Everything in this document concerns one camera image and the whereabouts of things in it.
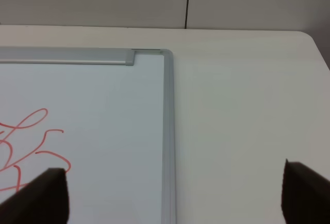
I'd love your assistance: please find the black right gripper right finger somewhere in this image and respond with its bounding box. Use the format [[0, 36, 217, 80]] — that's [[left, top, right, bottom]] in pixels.
[[281, 161, 329, 223]]

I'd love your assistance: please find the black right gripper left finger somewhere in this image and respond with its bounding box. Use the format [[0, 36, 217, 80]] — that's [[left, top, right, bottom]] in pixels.
[[1, 168, 70, 224]]

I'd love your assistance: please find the white whiteboard with grey frame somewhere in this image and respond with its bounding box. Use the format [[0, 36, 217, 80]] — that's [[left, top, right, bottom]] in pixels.
[[1, 47, 176, 223]]

